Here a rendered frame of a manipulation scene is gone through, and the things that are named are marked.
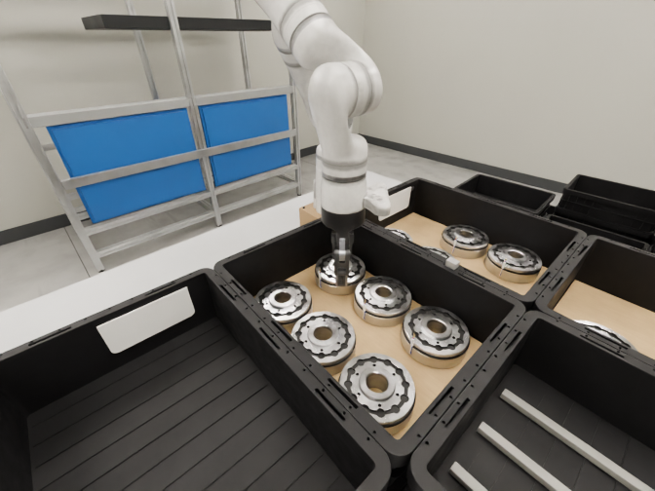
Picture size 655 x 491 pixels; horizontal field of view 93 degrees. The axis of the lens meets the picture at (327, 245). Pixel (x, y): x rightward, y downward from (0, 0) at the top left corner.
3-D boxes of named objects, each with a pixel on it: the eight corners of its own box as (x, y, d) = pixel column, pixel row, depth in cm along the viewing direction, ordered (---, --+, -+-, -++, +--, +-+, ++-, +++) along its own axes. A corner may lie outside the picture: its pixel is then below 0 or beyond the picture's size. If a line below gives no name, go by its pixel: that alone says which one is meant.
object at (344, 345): (278, 335, 49) (278, 332, 49) (326, 305, 55) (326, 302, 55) (319, 378, 43) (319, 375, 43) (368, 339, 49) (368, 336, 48)
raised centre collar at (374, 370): (350, 384, 42) (351, 381, 41) (373, 361, 45) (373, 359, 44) (380, 410, 39) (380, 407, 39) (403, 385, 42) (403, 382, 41)
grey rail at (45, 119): (20, 126, 155) (15, 115, 153) (288, 91, 253) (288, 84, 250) (22, 129, 149) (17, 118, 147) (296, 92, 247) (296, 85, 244)
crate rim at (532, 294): (337, 219, 70) (338, 209, 69) (415, 184, 87) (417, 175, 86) (524, 317, 46) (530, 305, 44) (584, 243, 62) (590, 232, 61)
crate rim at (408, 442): (211, 275, 54) (209, 264, 53) (337, 219, 70) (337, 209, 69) (397, 477, 29) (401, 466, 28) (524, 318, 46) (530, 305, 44)
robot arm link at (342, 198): (391, 217, 48) (396, 179, 44) (319, 216, 48) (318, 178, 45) (385, 192, 55) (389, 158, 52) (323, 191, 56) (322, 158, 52)
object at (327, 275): (305, 267, 64) (305, 265, 64) (340, 248, 69) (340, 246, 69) (339, 292, 58) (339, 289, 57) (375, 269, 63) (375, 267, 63)
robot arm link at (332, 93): (333, 190, 44) (375, 174, 49) (334, 65, 35) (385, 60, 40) (303, 176, 48) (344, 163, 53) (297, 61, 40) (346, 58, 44)
